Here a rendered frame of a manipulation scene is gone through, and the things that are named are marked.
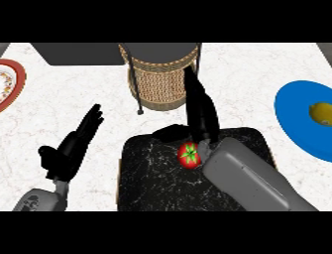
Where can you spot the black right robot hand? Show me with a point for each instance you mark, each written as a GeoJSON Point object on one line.
{"type": "Point", "coordinates": [200, 112]}

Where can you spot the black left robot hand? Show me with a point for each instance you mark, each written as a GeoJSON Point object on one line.
{"type": "Point", "coordinates": [72, 147]}

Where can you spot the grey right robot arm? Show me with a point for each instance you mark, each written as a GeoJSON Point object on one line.
{"type": "Point", "coordinates": [252, 178]}

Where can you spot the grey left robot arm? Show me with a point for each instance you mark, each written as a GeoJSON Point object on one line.
{"type": "Point", "coordinates": [44, 198]}

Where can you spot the wicker tiered basket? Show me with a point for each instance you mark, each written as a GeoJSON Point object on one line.
{"type": "Point", "coordinates": [159, 79]}

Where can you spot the red tomato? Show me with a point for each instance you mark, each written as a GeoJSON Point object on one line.
{"type": "Point", "coordinates": [188, 156]}

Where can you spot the black marble tray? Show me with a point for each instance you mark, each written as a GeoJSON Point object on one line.
{"type": "Point", "coordinates": [159, 178]}

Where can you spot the blue plate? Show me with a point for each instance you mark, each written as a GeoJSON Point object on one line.
{"type": "Point", "coordinates": [315, 122]}

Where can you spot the yellow lemon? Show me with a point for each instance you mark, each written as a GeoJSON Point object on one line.
{"type": "Point", "coordinates": [327, 114]}

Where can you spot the dark grey appliance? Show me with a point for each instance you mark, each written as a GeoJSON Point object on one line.
{"type": "Point", "coordinates": [79, 53]}

